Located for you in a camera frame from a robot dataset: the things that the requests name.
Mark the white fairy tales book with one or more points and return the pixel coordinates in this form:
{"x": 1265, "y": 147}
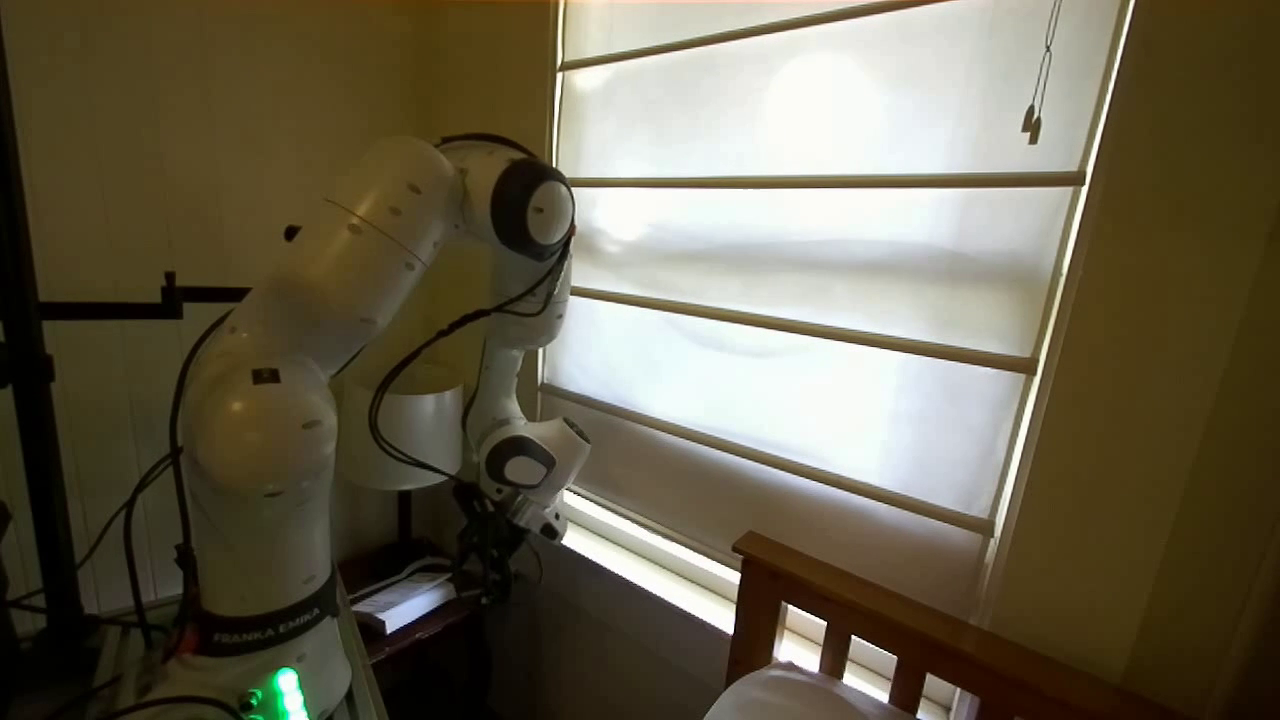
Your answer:
{"x": 402, "y": 600}

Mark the dark wooden nightstand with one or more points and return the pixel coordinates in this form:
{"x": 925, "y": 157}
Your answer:
{"x": 426, "y": 655}

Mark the white roman window blind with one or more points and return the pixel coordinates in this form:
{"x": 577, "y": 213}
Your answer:
{"x": 826, "y": 265}

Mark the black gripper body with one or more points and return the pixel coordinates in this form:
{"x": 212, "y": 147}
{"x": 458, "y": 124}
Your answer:
{"x": 489, "y": 554}

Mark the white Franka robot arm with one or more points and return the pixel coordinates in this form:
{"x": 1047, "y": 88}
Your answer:
{"x": 344, "y": 307}

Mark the small black camera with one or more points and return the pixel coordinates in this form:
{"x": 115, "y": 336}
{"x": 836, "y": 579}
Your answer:
{"x": 288, "y": 235}

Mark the white window frame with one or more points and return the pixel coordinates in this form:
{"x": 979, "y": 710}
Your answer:
{"x": 1053, "y": 403}

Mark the white pillow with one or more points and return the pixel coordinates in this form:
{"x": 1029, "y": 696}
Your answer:
{"x": 801, "y": 696}

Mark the black camera stand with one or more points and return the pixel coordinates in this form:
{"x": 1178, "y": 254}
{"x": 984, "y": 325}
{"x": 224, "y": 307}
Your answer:
{"x": 33, "y": 403}

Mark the brown wooden bunk bed frame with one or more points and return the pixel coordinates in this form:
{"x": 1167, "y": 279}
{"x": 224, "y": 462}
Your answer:
{"x": 905, "y": 634}

